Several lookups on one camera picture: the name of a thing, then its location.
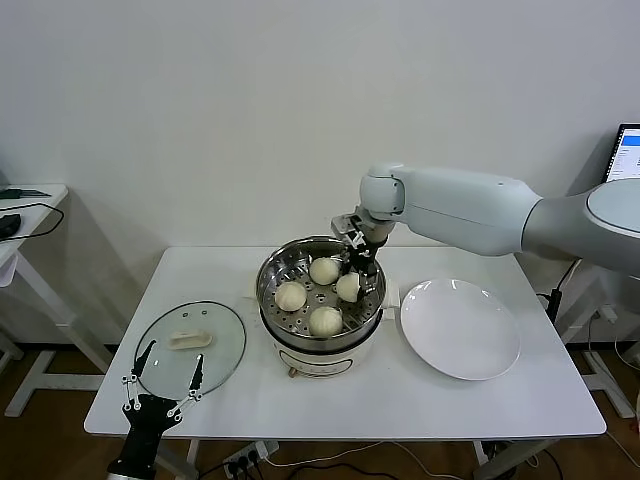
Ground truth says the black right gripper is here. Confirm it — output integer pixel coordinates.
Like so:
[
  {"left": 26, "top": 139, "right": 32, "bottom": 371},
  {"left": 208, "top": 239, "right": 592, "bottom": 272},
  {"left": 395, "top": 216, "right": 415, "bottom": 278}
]
[{"left": 339, "top": 234, "right": 389, "bottom": 304}]

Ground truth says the white laptop cable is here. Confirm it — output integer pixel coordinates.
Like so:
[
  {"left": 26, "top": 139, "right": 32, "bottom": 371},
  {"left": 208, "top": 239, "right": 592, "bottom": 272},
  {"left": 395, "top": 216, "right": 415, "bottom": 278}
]
[{"left": 555, "top": 258, "right": 584, "bottom": 301}]

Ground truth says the round glass pot lid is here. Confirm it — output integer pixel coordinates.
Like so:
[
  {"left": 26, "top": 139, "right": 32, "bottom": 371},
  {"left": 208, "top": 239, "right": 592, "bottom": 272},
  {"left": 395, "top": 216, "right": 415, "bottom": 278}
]
[{"left": 133, "top": 299, "right": 247, "bottom": 403}]

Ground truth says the stainless steel steamer basket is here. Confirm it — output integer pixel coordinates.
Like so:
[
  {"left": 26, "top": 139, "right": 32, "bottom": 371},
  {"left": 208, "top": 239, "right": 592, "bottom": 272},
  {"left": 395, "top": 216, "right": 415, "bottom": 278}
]
[{"left": 255, "top": 237, "right": 387, "bottom": 339}]

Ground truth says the white side table with laptop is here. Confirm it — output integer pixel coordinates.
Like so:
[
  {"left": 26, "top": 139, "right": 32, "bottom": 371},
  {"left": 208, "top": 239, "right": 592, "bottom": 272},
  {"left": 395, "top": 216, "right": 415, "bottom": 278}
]
[{"left": 562, "top": 259, "right": 640, "bottom": 419}]

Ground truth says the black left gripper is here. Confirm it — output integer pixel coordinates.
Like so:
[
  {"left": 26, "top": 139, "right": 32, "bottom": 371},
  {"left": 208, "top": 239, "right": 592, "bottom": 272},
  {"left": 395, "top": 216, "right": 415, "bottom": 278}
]
[{"left": 110, "top": 340, "right": 205, "bottom": 467}]

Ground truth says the white electric cooker pot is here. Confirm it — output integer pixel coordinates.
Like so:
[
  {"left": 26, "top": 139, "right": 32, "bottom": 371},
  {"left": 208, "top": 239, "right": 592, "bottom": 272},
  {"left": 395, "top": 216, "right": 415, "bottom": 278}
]
[{"left": 242, "top": 272, "right": 401, "bottom": 380}]

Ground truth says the white round plate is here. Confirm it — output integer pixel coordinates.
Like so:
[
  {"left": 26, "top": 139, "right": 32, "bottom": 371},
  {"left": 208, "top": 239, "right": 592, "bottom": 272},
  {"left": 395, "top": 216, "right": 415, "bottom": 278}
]
[{"left": 398, "top": 277, "right": 521, "bottom": 382}]

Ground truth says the white power strip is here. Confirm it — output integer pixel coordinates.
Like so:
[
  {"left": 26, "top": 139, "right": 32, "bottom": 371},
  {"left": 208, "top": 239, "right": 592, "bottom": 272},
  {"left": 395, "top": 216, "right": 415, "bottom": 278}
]
[{"left": 222, "top": 439, "right": 280, "bottom": 476}]

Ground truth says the black thin cable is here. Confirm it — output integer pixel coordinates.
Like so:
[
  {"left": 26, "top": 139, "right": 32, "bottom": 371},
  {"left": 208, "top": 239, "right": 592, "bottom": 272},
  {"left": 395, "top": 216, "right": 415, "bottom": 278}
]
[{"left": 0, "top": 202, "right": 65, "bottom": 244}]

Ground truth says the grey open laptop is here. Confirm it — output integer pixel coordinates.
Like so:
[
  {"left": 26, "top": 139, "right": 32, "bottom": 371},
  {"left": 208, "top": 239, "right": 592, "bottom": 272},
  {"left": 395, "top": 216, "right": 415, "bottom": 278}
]
[{"left": 604, "top": 123, "right": 640, "bottom": 184}]

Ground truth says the flat green item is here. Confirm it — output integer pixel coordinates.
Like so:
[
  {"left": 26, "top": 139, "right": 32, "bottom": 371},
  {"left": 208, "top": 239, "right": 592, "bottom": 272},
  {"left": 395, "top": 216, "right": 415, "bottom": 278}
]
[{"left": 0, "top": 187, "right": 52, "bottom": 200}]

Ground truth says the white steamed baozi bun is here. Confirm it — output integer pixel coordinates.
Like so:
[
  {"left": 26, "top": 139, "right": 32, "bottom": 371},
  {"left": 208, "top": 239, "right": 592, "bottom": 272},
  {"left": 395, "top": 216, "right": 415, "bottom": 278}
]
[
  {"left": 274, "top": 281, "right": 308, "bottom": 312},
  {"left": 308, "top": 256, "right": 341, "bottom": 286},
  {"left": 334, "top": 272, "right": 362, "bottom": 304},
  {"left": 307, "top": 305, "right": 345, "bottom": 337}
]

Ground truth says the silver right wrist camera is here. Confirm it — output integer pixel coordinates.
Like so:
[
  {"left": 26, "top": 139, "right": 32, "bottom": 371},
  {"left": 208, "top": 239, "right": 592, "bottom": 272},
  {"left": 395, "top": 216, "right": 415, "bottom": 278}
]
[{"left": 330, "top": 213, "right": 364, "bottom": 236}]

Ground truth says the white side table with mouse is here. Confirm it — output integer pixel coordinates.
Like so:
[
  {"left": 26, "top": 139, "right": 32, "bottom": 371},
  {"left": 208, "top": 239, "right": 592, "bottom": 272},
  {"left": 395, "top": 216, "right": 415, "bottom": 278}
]
[{"left": 0, "top": 184, "right": 119, "bottom": 419}]

